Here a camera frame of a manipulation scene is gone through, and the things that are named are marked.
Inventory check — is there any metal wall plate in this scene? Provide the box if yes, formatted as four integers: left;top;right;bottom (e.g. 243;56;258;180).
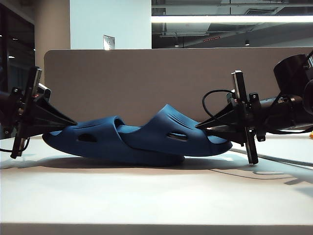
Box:
102;35;115;51

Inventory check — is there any black right camera cable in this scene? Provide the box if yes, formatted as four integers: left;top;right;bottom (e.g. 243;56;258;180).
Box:
201;89;236;123

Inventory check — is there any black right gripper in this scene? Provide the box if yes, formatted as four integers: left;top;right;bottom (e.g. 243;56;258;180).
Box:
195;70;266;165

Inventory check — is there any blue slipper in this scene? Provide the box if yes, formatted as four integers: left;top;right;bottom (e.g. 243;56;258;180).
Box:
119;104;233;157
42;115;186;167

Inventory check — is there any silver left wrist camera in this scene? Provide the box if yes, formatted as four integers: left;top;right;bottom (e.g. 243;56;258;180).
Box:
38;83;52;99

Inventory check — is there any long ceiling light strip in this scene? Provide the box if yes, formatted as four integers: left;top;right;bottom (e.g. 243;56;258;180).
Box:
151;15;313;24

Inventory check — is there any brown desk partition panel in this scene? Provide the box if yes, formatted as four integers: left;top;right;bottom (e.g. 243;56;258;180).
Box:
44;47;313;131

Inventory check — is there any dark glass door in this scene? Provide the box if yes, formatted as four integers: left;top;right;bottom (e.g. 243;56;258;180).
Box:
0;4;36;141

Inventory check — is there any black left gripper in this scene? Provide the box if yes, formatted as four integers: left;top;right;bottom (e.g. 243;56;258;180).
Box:
10;66;78;159

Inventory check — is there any white cable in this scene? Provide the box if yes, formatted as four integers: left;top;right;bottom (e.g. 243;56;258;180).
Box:
232;147;313;170

